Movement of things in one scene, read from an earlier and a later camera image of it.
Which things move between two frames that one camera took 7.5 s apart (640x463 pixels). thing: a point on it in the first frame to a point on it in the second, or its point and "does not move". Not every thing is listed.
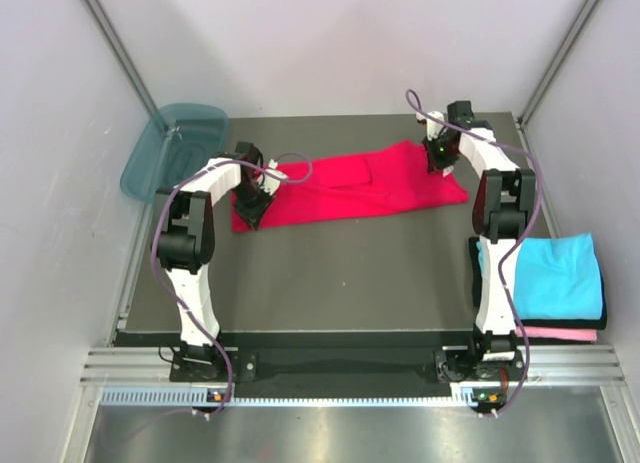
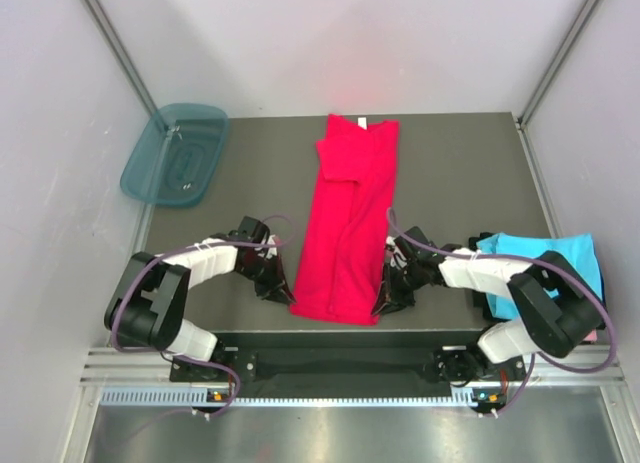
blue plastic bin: (177, 141) does not move
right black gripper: (434, 164) to (392, 299)
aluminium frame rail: (542, 363) does not move
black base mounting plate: (448, 365) does not move
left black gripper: (254, 214) to (276, 287)
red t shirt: (356, 183) to (343, 247)
